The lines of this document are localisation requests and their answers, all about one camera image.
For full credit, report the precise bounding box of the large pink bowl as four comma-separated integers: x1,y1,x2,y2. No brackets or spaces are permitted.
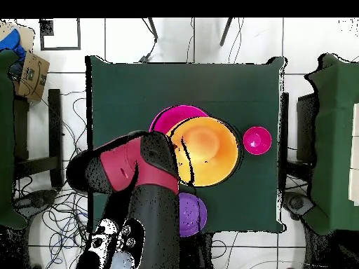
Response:
148,104,210,135

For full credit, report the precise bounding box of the large yellow bowl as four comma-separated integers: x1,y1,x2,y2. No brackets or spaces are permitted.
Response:
166,116,241,188

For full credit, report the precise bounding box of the purple bowl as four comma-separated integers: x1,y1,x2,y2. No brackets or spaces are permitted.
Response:
178,192,208,238

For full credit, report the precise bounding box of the small red bowl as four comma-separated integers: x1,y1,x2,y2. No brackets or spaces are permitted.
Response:
243,126,273,156

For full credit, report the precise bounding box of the dark green tablecloth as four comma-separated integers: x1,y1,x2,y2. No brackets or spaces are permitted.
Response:
85,55,287,234

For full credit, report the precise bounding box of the black wooden stand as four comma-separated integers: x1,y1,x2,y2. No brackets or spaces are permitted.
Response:
280,92,319,191
13,88,65,188

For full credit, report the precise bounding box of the green cloth side table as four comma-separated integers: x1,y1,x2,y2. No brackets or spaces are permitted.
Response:
0,49,29,231
302,53,359,236

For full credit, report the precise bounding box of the cardboard box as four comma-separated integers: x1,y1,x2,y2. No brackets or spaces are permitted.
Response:
15,50,51,102

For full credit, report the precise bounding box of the white box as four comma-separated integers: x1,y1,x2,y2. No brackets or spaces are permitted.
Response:
348,102,359,207

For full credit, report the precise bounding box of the blue cloth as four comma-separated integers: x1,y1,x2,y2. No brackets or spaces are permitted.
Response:
0,28,28,62

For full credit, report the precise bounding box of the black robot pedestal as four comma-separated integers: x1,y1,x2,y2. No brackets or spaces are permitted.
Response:
179,232,213,269

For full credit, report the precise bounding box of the black camera tripod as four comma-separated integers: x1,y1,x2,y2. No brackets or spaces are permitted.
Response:
147,18,234,48

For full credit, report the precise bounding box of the grey pedestal leg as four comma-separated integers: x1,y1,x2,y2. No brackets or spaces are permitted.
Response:
15,188,58,215
281,191,315,218

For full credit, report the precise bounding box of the tangle of floor cables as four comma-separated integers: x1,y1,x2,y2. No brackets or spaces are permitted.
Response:
13,89,95,269

